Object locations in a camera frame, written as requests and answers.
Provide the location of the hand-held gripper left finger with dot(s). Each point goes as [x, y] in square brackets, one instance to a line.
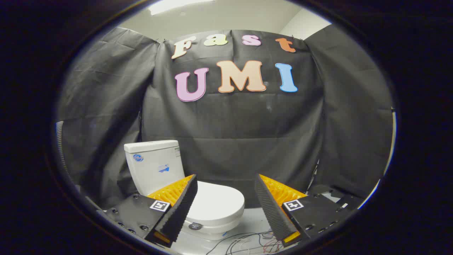
[180, 207]

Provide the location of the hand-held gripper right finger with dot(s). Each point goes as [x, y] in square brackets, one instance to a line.
[270, 209]

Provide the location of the white toilet lid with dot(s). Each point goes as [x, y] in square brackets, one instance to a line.
[216, 202]

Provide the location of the white toilet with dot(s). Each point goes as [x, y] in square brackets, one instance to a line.
[152, 166]

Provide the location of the black backdrop cloth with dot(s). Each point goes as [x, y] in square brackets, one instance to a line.
[230, 124]

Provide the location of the ceiling light panel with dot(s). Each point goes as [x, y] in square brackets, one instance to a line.
[177, 5]

